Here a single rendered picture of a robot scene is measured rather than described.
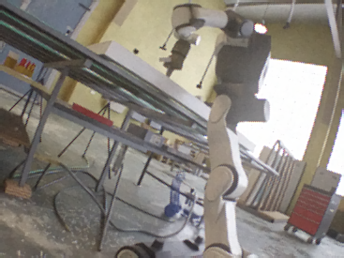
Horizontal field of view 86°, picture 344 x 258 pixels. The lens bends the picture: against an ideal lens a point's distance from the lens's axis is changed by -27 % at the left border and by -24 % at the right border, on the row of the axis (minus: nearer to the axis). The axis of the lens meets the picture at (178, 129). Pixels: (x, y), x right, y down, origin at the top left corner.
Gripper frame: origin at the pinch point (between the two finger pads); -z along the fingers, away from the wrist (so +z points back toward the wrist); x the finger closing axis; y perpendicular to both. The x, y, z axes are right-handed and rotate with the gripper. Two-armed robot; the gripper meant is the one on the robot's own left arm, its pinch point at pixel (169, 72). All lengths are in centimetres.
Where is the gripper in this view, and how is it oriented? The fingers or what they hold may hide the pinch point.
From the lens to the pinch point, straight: 120.1
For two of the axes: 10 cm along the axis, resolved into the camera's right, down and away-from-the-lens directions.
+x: -6.6, -2.4, 7.1
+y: -6.3, -3.4, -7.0
